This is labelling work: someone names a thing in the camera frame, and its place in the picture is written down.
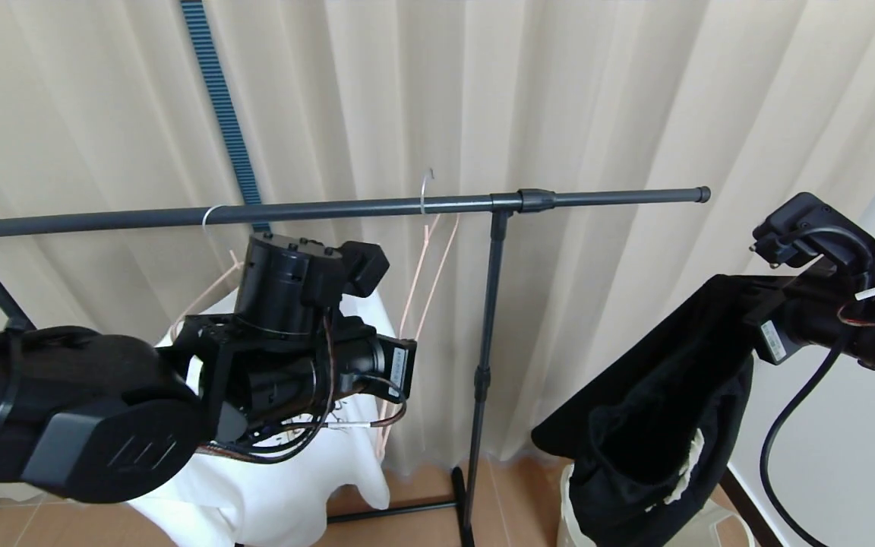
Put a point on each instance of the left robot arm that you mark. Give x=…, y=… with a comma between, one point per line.
x=65, y=410

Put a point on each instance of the white laundry basket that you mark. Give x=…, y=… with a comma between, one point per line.
x=722, y=528

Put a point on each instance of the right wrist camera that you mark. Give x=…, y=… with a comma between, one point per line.
x=802, y=228

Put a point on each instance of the white shirt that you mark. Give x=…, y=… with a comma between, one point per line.
x=293, y=486

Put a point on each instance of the beige curtain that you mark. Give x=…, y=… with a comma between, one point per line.
x=597, y=91
x=65, y=99

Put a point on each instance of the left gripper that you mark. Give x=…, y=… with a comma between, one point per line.
x=377, y=365

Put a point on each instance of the black clothes rack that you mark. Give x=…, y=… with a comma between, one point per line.
x=407, y=206

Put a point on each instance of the pink clothes hanger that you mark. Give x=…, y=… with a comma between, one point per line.
x=210, y=292
x=422, y=205

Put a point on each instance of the black garment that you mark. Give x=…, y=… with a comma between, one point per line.
x=635, y=425

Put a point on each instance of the window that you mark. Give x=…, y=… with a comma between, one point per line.
x=220, y=91

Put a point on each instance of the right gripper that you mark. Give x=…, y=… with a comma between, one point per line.
x=802, y=319

